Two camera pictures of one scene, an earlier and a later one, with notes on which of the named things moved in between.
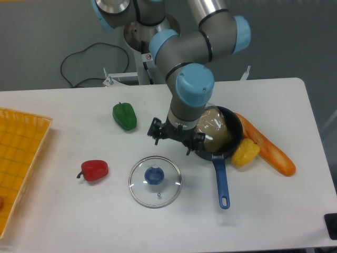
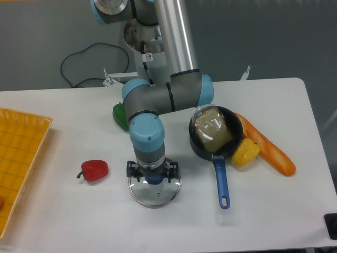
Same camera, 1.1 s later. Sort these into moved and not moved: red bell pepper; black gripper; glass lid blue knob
Moved: black gripper
Not moved: red bell pepper; glass lid blue knob
